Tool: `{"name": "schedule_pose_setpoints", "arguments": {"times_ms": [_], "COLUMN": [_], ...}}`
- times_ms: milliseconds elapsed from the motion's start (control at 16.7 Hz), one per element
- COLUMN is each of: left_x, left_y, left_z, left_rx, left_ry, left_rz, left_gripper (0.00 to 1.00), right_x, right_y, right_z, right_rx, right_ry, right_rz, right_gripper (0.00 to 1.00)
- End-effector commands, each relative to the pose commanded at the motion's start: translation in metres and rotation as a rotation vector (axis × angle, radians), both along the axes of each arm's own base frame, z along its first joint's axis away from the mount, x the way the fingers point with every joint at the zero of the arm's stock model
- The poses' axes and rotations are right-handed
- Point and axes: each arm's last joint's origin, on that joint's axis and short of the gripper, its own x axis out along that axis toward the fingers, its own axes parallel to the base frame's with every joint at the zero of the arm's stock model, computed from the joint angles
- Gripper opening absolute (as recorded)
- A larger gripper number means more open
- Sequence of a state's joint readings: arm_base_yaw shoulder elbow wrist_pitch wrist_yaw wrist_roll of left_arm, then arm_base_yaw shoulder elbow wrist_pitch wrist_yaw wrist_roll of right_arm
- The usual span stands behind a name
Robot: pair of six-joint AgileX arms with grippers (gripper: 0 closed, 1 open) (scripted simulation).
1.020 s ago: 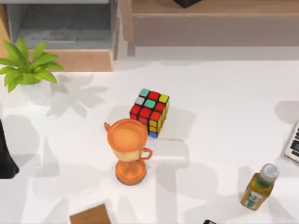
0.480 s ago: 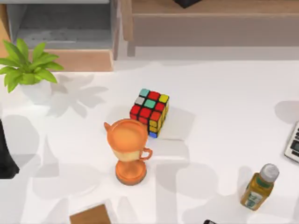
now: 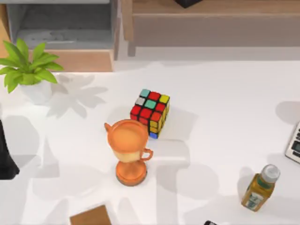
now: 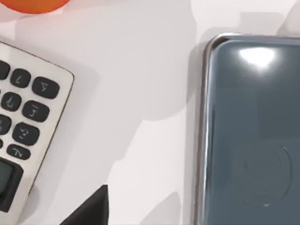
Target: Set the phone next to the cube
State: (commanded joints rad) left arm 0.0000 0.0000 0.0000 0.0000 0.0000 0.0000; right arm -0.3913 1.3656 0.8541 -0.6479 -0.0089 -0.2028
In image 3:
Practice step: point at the yellow bottle with white cap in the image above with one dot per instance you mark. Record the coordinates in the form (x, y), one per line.
(257, 191)

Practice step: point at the orange trophy cup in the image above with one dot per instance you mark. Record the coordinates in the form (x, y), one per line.
(127, 145)

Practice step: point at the green plant in white pot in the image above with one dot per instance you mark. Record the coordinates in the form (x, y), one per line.
(25, 70)

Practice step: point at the black object on shelf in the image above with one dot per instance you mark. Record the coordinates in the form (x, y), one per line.
(187, 2)

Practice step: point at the grey pierced drawer inside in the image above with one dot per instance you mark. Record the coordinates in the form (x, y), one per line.
(63, 25)

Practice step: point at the wooden open shelf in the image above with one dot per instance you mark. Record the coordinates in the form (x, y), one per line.
(211, 23)

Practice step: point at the pale wooden drawer front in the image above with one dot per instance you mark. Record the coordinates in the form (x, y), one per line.
(77, 60)

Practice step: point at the brown wooden board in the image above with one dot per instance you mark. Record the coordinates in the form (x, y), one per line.
(91, 216)

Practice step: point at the grey calculator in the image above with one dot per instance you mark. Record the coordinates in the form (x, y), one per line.
(295, 146)

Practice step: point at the small black object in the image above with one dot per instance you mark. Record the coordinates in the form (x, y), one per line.
(211, 223)

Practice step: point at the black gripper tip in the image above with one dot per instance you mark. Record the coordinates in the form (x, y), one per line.
(7, 161)

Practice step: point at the multicoloured puzzle cube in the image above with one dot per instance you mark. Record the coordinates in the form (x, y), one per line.
(150, 112)

